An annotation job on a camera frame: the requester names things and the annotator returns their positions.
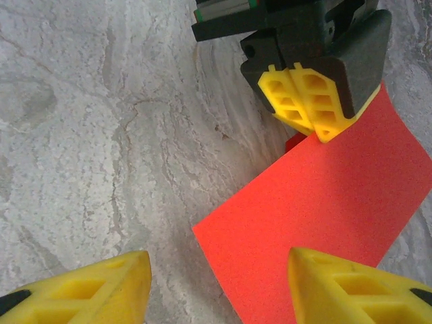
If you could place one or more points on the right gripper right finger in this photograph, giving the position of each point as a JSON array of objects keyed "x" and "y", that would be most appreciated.
[{"x": 357, "y": 290}]

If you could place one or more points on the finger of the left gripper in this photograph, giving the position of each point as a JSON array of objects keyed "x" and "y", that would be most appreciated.
[
  {"x": 270, "y": 84},
  {"x": 357, "y": 67}
]

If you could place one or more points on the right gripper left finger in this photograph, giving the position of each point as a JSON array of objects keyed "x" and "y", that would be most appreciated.
[{"x": 91, "y": 293}]

